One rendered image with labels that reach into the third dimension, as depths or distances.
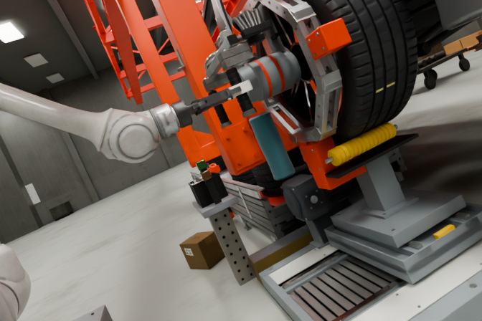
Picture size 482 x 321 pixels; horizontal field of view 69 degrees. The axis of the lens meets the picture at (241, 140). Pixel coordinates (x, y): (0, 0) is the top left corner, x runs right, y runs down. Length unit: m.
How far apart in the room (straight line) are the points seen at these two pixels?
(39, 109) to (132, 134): 0.23
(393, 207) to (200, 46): 1.07
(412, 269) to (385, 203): 0.27
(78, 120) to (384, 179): 1.03
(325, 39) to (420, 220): 0.67
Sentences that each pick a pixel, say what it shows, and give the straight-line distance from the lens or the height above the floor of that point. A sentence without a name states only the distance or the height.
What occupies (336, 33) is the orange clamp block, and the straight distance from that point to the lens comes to 0.97.
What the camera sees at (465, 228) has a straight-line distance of 1.33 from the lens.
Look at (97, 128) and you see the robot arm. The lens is 0.81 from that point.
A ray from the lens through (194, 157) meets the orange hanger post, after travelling 3.53.
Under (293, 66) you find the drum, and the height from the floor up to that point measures 0.84.
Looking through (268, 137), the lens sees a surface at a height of 0.65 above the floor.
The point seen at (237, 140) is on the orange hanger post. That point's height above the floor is 0.67.
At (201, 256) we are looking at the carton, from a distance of 2.25.
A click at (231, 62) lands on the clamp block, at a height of 0.91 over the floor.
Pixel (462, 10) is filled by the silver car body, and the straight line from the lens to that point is 1.08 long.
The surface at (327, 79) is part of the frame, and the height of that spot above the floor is 0.75.
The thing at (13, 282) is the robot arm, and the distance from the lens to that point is 1.15.
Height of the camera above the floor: 0.74
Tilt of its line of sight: 3 degrees down
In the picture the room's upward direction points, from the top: 24 degrees counter-clockwise
